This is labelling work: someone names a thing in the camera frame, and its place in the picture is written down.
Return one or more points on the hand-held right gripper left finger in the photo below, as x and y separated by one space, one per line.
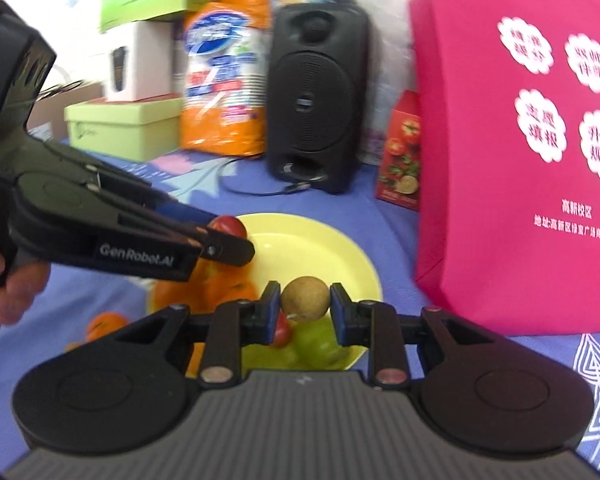
269 312

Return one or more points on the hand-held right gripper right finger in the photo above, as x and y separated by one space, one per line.
339 312

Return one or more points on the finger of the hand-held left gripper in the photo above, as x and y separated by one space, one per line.
185 211
230 252

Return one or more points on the red tomato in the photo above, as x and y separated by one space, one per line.
282 332
232 226

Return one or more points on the green jujube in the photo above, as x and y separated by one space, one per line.
270 358
320 342

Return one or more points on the brown longan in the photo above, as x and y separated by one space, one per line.
305 299

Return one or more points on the small orange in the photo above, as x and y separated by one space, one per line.
172 296
230 290
106 325
195 356

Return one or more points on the yellow plastic plate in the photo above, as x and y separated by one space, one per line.
305 255

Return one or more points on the person's left hand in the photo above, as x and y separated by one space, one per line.
22 290

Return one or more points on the brown cardboard box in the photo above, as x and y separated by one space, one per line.
65 110

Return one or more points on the light green shoe box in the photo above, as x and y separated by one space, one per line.
125 127

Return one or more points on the orange paper cup package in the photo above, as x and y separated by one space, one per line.
225 85

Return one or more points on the white cup box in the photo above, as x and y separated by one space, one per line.
140 60

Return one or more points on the red juice carton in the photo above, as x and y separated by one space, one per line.
402 160

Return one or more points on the black speaker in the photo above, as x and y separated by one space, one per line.
315 105

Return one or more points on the pink tote bag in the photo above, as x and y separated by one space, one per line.
480 185

